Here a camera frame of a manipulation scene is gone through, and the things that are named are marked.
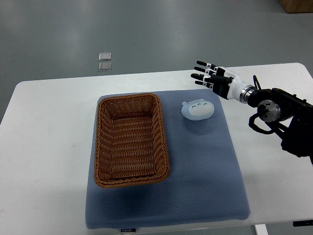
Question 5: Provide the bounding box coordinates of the brown wicker basket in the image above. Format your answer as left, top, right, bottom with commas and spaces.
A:
94, 93, 170, 188

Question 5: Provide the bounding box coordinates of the blue plush toy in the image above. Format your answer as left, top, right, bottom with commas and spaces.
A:
181, 99, 215, 121

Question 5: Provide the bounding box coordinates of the black table control panel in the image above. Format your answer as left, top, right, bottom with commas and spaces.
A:
293, 220, 313, 227

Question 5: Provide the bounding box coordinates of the blue quilted mat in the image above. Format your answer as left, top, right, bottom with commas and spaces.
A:
85, 89, 250, 229

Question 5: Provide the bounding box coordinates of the upper silver floor plate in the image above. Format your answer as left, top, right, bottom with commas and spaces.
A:
99, 52, 112, 61

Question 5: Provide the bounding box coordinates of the silver floor plate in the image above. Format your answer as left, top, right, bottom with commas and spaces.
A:
98, 62, 112, 71
99, 52, 112, 61

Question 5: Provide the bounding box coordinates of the brown cardboard box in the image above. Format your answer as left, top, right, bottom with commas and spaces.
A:
279, 0, 313, 14

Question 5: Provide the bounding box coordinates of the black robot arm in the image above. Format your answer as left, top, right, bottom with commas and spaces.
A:
245, 88, 313, 161

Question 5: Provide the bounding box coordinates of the white table leg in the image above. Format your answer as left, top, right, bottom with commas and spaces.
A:
254, 224, 268, 235

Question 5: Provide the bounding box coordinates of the lower silver floor plate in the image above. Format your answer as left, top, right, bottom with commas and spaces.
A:
98, 62, 112, 71

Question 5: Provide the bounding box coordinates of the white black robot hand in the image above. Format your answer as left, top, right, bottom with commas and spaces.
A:
191, 61, 256, 103

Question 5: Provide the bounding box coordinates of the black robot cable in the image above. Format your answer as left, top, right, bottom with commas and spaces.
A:
252, 75, 262, 90

